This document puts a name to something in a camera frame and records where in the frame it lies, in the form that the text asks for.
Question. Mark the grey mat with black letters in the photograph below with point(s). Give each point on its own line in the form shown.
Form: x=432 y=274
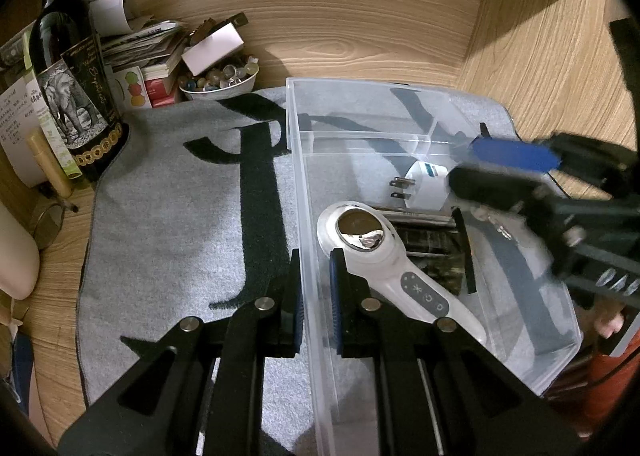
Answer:
x=175 y=236

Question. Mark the beige tube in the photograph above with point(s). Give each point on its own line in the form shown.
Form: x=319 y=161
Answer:
x=50 y=166

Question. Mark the clear plastic storage box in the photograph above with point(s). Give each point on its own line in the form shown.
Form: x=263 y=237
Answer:
x=400 y=386

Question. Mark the eyeglasses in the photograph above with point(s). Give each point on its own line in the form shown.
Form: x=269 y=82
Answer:
x=50 y=223

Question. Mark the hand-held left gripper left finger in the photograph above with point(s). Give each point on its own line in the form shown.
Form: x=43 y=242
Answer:
x=296 y=301

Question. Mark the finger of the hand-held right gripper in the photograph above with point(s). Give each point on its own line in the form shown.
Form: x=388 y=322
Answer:
x=515 y=154
x=495 y=188

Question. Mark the person's right hand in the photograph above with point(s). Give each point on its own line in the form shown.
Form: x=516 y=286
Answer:
x=609 y=323

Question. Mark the white bowl of marbles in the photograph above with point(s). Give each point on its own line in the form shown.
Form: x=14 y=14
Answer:
x=220 y=84

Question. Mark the white plug adapter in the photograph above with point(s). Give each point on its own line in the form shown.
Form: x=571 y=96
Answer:
x=425 y=183

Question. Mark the slim bottle with green cap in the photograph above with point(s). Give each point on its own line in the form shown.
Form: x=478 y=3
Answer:
x=52 y=136

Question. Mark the blue and white card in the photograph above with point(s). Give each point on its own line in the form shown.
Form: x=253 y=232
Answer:
x=21 y=371

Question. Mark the dark wine bottle elephant label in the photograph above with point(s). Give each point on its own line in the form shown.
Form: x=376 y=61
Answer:
x=75 y=101

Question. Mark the white handheld massager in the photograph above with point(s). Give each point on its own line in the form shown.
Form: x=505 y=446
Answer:
x=400 y=276

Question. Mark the dark patterned case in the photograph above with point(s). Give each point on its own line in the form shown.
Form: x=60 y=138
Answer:
x=435 y=246

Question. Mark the stack of books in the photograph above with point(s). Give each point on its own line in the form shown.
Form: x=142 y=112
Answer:
x=150 y=61

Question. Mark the white handwritten note paper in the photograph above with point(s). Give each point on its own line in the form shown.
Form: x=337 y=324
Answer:
x=15 y=131

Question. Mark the person's right forearm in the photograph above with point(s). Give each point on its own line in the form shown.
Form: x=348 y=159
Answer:
x=607 y=386

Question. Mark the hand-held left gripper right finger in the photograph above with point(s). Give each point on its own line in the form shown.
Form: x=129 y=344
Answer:
x=336 y=301

